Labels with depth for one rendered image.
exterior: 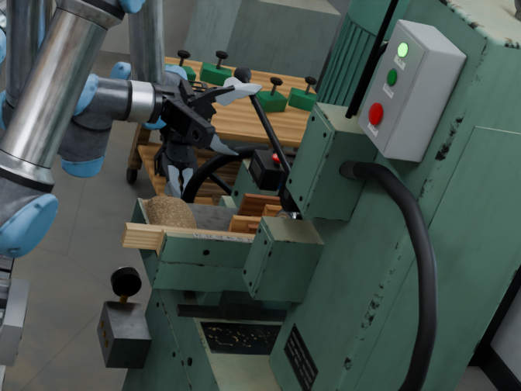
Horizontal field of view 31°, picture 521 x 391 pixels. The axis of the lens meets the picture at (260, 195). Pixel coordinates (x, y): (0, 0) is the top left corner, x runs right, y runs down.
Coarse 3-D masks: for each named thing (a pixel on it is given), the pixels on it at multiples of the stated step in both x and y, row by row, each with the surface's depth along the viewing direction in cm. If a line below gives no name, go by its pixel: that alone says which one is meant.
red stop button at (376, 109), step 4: (376, 104) 126; (380, 104) 126; (372, 108) 126; (376, 108) 125; (380, 108) 125; (368, 112) 127; (372, 112) 126; (376, 112) 125; (380, 112) 125; (368, 116) 127; (372, 116) 126; (376, 116) 125; (380, 116) 125; (372, 120) 126; (376, 120) 125; (380, 120) 125; (372, 124) 126; (376, 124) 126
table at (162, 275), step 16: (192, 208) 183; (208, 208) 185; (224, 208) 187; (208, 224) 180; (224, 224) 182; (144, 256) 172; (160, 272) 165; (176, 272) 166; (192, 272) 168; (208, 272) 169; (224, 272) 170; (240, 272) 171; (160, 288) 167; (176, 288) 168; (192, 288) 170; (208, 288) 171; (224, 288) 172; (240, 288) 173
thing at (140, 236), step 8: (128, 224) 164; (136, 224) 165; (144, 224) 165; (128, 232) 163; (136, 232) 164; (144, 232) 164; (152, 232) 165; (160, 232) 165; (224, 232) 171; (232, 232) 172; (120, 240) 166; (128, 240) 164; (136, 240) 165; (144, 240) 165; (152, 240) 166; (144, 248) 166; (152, 248) 166
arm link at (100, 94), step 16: (96, 80) 166; (112, 80) 168; (128, 80) 170; (96, 96) 165; (112, 96) 166; (128, 96) 167; (80, 112) 166; (96, 112) 166; (112, 112) 167; (128, 112) 168; (96, 128) 168
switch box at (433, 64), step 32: (416, 32) 122; (384, 64) 127; (416, 64) 119; (448, 64) 119; (384, 96) 126; (416, 96) 120; (448, 96) 122; (384, 128) 125; (416, 128) 123; (416, 160) 126
